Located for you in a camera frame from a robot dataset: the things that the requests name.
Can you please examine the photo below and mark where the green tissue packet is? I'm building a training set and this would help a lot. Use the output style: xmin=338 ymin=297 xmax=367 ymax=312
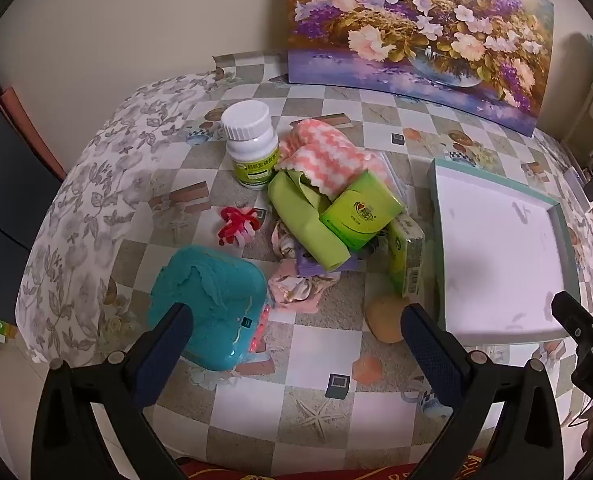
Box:
xmin=387 ymin=214 xmax=426 ymax=298
xmin=319 ymin=170 xmax=406 ymax=252

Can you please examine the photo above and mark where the red pink hair clip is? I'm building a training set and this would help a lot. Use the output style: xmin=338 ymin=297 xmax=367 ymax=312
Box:
xmin=217 ymin=206 xmax=261 ymax=247

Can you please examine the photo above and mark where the grey leaf print cloth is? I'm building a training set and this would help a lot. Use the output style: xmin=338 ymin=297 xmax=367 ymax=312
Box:
xmin=15 ymin=74 xmax=217 ymax=367

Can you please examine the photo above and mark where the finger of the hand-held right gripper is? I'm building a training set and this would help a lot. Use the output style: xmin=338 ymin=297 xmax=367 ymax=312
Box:
xmin=551 ymin=291 xmax=593 ymax=346

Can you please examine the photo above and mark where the pink floral cloth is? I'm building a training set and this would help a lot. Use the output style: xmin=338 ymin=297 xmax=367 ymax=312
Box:
xmin=269 ymin=220 xmax=340 ymax=313

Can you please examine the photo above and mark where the white tray teal rim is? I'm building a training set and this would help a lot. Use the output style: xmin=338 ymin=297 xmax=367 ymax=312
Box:
xmin=428 ymin=157 xmax=582 ymax=346

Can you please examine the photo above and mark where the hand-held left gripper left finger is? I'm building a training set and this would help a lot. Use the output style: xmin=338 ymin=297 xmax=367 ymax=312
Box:
xmin=32 ymin=302 xmax=194 ymax=480

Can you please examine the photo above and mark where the teal plastic box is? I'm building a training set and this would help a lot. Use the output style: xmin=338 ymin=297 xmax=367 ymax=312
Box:
xmin=146 ymin=245 xmax=270 ymax=372

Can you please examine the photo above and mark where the white pill bottle green label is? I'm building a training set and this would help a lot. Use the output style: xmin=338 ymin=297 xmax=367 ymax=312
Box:
xmin=220 ymin=101 xmax=281 ymax=190

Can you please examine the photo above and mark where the red patterned mat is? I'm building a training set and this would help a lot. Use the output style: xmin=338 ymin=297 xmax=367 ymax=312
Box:
xmin=174 ymin=450 xmax=487 ymax=480

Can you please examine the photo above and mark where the light green cloth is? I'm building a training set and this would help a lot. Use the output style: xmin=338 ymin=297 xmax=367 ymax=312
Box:
xmin=268 ymin=169 xmax=351 ymax=272

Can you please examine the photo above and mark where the purple cartoon packet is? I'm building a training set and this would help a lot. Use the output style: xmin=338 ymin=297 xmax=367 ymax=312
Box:
xmin=296 ymin=252 xmax=362 ymax=281

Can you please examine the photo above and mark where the pink white wavy cloth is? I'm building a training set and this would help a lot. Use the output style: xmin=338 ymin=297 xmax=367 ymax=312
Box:
xmin=278 ymin=119 xmax=392 ymax=201

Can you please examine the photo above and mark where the beige round sponge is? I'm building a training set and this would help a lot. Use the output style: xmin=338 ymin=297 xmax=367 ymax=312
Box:
xmin=365 ymin=295 xmax=412 ymax=344

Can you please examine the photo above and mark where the dark cabinet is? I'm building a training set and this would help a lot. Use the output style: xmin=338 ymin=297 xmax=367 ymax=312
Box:
xmin=0 ymin=87 xmax=67 ymax=326

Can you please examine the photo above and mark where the flower painting canvas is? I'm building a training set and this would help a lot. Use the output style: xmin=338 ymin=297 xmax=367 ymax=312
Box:
xmin=285 ymin=0 xmax=555 ymax=137

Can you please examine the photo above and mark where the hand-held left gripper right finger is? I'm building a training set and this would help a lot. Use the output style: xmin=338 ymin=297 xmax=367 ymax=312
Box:
xmin=401 ymin=303 xmax=565 ymax=480

